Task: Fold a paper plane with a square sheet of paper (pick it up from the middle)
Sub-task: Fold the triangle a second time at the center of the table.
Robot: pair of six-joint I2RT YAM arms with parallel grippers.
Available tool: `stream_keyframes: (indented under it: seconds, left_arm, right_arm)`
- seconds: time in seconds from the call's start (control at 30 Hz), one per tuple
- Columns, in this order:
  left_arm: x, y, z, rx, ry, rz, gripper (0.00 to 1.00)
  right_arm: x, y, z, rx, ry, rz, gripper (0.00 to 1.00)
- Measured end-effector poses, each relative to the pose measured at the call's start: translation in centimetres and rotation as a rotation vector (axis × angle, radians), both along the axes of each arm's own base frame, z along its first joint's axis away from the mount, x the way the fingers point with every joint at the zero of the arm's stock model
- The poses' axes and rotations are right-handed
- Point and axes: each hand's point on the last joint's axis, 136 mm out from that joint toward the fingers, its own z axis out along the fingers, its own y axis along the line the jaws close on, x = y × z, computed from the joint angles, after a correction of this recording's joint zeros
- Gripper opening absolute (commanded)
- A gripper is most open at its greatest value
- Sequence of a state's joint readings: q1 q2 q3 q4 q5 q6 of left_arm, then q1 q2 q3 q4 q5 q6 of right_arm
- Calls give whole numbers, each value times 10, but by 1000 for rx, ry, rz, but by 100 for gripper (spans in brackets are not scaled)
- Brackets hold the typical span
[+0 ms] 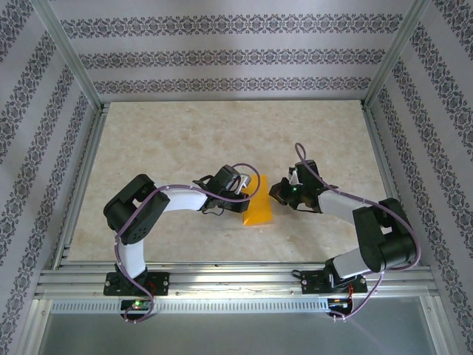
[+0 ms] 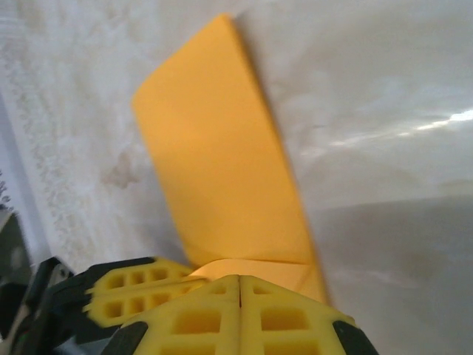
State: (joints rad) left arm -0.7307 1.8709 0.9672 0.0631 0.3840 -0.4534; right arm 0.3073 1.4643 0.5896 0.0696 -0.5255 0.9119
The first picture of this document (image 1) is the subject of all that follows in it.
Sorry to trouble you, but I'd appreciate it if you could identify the orange paper sheet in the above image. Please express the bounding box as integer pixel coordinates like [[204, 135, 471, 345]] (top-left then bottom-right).
[[241, 172, 275, 226]]

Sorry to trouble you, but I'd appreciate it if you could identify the grey metal bottom panel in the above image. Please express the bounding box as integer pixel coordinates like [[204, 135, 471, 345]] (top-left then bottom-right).
[[28, 309, 446, 355]]

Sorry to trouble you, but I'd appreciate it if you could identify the controller board with green light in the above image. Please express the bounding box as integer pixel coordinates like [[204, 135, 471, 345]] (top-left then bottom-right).
[[120, 300, 152, 311]]

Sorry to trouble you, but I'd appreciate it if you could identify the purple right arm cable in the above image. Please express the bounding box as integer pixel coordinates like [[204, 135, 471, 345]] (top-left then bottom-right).
[[293, 142, 421, 322]]

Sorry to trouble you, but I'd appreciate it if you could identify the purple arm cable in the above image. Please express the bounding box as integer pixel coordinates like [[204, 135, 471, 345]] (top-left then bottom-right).
[[293, 142, 421, 322], [113, 162, 262, 326]]

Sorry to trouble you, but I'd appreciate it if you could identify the aluminium mounting rail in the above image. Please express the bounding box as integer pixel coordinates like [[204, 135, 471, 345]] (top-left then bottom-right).
[[35, 262, 433, 297]]

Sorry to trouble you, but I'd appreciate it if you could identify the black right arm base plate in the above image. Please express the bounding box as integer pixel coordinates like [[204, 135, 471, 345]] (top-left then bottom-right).
[[301, 269, 369, 296]]

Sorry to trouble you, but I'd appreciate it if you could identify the aluminium side rail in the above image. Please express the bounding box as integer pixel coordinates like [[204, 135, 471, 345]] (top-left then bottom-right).
[[361, 102, 421, 266], [53, 103, 111, 269]]

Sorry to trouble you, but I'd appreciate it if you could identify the slotted grey cable duct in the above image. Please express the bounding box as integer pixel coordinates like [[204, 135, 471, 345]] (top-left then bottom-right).
[[50, 298, 332, 314]]

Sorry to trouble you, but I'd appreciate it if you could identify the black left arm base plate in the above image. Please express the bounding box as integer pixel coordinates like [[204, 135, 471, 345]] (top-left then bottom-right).
[[104, 271, 171, 297]]

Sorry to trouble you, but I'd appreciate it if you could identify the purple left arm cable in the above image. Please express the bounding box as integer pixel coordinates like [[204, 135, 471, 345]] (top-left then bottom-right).
[[113, 162, 262, 326]]

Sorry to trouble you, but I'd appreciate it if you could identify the aluminium frame post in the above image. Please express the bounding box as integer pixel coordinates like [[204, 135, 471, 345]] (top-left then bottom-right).
[[361, 0, 433, 110], [33, 0, 104, 112]]

